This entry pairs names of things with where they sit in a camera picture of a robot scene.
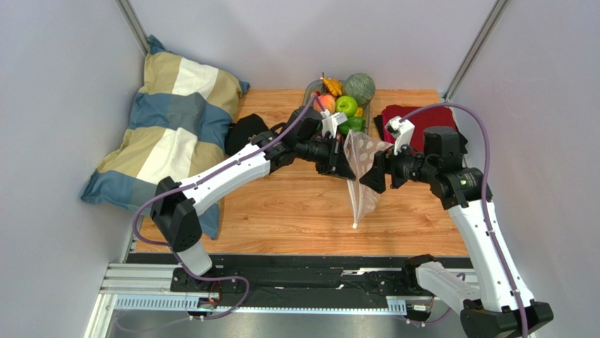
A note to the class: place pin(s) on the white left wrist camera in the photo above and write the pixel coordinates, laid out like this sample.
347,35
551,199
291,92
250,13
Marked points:
331,122

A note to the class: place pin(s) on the green apple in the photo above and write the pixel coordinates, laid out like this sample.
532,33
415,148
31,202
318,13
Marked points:
346,105

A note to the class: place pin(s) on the striped blue beige pillow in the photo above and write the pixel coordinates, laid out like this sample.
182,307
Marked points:
178,125

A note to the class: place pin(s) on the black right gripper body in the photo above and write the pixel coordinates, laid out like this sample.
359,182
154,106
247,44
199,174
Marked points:
386,168

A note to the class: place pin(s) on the clear polka dot zip bag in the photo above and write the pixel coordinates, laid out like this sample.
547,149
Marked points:
360,149

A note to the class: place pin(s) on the red folded cloth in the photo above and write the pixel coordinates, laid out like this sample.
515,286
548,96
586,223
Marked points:
433,117

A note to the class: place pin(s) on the green cantaloupe melon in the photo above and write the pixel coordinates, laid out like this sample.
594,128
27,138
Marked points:
360,86

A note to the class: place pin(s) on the black cap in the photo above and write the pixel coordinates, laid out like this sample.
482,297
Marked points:
241,133

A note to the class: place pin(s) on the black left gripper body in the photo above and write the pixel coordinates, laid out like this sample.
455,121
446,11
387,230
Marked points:
322,153

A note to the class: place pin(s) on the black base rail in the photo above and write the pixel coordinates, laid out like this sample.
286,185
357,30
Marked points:
343,282

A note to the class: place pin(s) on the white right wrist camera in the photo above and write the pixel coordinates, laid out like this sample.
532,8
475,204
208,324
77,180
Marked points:
402,131

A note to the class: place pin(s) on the grey fruit basket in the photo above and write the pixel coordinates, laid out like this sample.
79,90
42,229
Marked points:
316,87

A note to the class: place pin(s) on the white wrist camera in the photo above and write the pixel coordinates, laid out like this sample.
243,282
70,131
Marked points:
331,122
402,131

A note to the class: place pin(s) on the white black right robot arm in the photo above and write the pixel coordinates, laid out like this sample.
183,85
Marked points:
501,305

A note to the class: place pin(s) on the peach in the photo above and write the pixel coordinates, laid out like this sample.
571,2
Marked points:
325,102

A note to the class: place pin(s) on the green bell pepper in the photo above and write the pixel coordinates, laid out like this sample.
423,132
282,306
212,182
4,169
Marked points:
356,124

